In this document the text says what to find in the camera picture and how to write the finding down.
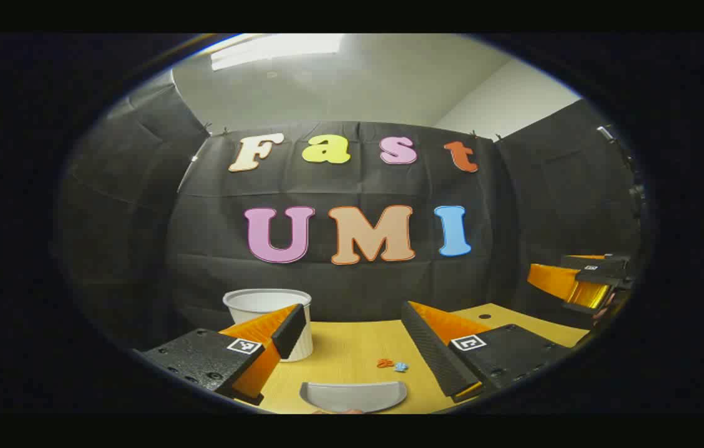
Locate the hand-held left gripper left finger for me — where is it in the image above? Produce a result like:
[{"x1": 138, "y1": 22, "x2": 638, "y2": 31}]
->
[{"x1": 133, "y1": 303, "x2": 307, "y2": 406}]

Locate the ceiling light panel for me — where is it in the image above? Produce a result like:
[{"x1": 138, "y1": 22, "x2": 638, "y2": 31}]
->
[{"x1": 210, "y1": 34, "x2": 345, "y2": 71}]

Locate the wooden desktop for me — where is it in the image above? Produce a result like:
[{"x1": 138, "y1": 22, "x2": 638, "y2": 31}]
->
[{"x1": 237, "y1": 303, "x2": 590, "y2": 414}]

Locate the grey plastic dustpan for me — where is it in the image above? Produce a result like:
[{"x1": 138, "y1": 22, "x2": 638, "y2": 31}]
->
[{"x1": 299, "y1": 381, "x2": 408, "y2": 414}]

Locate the white ribbed garbage bin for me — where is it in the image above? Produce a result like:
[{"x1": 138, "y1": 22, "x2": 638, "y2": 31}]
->
[{"x1": 222, "y1": 288, "x2": 314, "y2": 363}]

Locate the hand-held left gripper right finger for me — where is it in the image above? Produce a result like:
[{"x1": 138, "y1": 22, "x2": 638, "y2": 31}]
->
[{"x1": 400, "y1": 301, "x2": 575, "y2": 403}]

